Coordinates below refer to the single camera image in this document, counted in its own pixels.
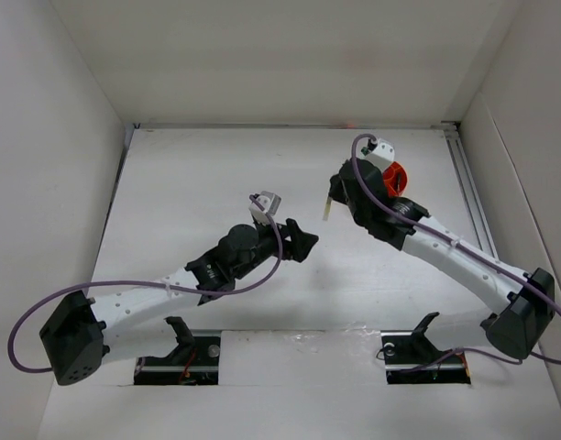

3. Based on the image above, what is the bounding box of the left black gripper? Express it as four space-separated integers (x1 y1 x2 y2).
232 214 315 281

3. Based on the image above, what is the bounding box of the yellow highlighter pen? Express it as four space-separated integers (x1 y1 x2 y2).
323 195 333 222

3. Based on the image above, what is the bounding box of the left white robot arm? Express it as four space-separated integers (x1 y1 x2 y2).
39 219 319 386

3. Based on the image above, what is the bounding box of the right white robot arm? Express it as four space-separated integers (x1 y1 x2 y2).
328 159 555 361

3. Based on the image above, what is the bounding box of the orange round organizer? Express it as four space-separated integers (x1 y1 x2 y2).
382 161 408 198

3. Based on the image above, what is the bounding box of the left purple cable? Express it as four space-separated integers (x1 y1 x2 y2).
7 194 284 373

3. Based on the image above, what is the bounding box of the purple cable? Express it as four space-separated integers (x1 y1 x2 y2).
351 133 561 368
7 194 284 373

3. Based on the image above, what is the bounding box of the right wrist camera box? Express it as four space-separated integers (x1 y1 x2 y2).
361 138 395 171

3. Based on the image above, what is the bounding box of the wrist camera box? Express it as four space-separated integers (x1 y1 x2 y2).
361 138 395 171
248 192 281 225

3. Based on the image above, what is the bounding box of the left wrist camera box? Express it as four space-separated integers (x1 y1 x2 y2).
248 192 281 225

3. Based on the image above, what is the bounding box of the aluminium side rail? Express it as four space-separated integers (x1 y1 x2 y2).
444 124 499 258

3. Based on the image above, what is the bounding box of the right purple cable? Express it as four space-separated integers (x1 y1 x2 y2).
351 133 561 368

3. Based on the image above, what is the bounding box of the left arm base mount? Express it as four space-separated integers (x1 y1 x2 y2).
133 316 222 386

